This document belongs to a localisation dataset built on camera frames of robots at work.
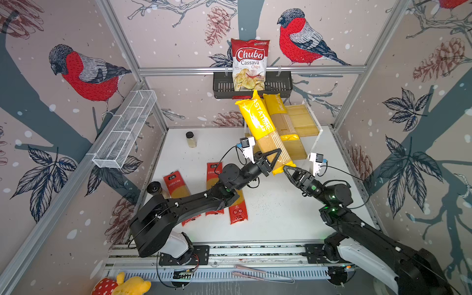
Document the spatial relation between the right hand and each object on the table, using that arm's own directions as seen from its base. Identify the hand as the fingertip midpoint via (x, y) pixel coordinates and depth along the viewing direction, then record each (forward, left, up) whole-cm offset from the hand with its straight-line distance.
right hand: (279, 173), depth 64 cm
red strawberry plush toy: (-34, +60, -22) cm, 73 cm away
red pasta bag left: (+7, +48, -27) cm, 56 cm away
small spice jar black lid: (+35, +47, -24) cm, 63 cm away
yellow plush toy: (-33, +51, -24) cm, 65 cm away
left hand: (+3, 0, +8) cm, 8 cm away
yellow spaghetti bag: (+21, -3, +4) cm, 21 cm away
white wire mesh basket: (+6, +64, +3) cm, 65 cm away
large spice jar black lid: (+2, +54, -17) cm, 57 cm away
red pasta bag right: (-4, +16, -28) cm, 32 cm away
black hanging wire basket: (+53, -2, +5) cm, 53 cm away
